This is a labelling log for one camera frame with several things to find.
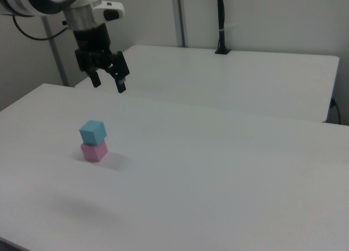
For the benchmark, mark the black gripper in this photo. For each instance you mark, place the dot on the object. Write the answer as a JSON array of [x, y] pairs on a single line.
[[92, 43]]

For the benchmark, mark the blue cube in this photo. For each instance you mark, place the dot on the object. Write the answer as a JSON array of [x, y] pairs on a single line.
[[91, 132]]

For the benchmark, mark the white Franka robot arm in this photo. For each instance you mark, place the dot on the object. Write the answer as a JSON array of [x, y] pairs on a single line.
[[24, 0]]

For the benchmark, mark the pink cube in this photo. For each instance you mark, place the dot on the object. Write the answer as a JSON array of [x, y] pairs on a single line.
[[94, 153]]

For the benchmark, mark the white side table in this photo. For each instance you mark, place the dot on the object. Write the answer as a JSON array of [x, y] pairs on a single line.
[[218, 79]]

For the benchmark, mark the slim grey wall partition post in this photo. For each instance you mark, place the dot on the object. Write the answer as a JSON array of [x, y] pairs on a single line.
[[56, 57]]

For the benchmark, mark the wide grey wall partition post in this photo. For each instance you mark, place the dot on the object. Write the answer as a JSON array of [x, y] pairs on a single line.
[[179, 16]]

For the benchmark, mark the black camera pole with base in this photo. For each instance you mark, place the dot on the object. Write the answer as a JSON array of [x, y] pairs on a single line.
[[221, 16]]

